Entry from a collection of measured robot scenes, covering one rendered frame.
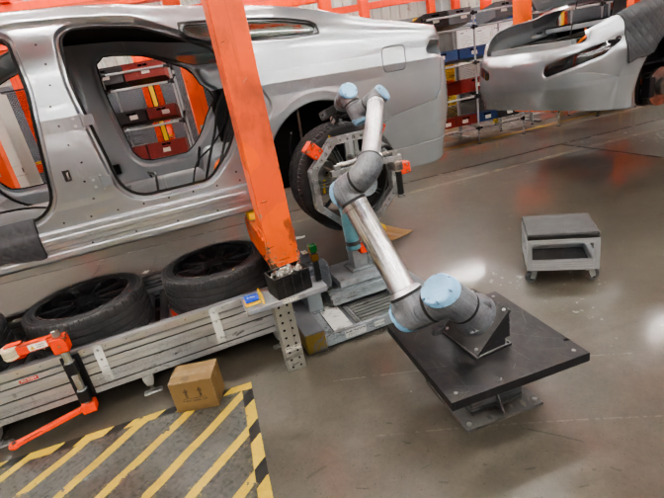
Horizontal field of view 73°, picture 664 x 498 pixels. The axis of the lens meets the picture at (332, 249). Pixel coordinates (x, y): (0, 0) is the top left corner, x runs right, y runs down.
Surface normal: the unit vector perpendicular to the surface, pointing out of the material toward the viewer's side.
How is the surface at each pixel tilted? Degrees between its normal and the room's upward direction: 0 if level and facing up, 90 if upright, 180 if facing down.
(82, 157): 89
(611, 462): 0
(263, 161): 90
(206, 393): 90
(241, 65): 90
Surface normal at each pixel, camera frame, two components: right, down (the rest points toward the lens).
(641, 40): -0.02, 0.23
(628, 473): -0.17, -0.92
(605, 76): -0.29, 0.41
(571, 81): -0.63, 0.40
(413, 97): 0.35, 0.29
